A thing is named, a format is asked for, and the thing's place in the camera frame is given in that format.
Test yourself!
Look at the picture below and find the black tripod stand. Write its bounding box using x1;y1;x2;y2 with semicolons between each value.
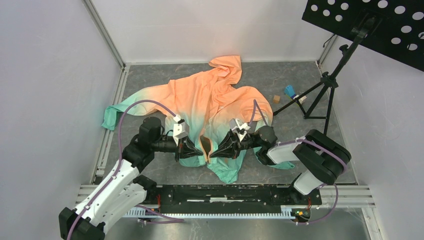
273;16;377;135

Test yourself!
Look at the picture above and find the aluminium frame rail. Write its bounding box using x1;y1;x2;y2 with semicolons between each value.
75;184;376;209

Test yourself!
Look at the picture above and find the blue block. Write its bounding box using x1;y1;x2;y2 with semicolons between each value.
284;85;297;99

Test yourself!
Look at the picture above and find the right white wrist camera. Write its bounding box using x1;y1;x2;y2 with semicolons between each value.
229;118;251;142

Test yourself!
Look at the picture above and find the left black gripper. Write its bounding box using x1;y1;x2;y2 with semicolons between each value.
151;135;203;162

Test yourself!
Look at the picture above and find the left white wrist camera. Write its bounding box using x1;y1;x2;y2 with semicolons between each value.
172;114;190;143

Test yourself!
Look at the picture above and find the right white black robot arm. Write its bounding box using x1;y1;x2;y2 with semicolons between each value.
210;125;352;204

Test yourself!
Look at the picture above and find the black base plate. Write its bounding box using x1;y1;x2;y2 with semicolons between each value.
143;184;322;214

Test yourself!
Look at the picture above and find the white slotted cable duct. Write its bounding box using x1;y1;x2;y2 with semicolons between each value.
123;207;295;220

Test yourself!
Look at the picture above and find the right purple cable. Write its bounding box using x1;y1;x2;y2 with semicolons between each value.
249;99;349;226

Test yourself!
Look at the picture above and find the orange and mint hooded jacket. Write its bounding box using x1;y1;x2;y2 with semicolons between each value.
102;55;273;184

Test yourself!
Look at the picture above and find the black perforated tray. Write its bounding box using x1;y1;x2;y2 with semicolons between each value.
302;0;424;71

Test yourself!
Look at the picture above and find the small white block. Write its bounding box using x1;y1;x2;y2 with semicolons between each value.
293;95;307;104

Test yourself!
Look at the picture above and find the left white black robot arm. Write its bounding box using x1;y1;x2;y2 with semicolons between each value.
59;117;203;240

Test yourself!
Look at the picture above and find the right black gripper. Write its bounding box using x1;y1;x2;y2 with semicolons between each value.
208;129;260;160

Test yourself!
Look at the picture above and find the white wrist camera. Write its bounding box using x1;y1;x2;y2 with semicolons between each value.
229;118;251;142
172;114;190;143

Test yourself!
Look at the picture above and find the small wooden cube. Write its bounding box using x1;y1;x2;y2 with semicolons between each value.
272;95;281;104

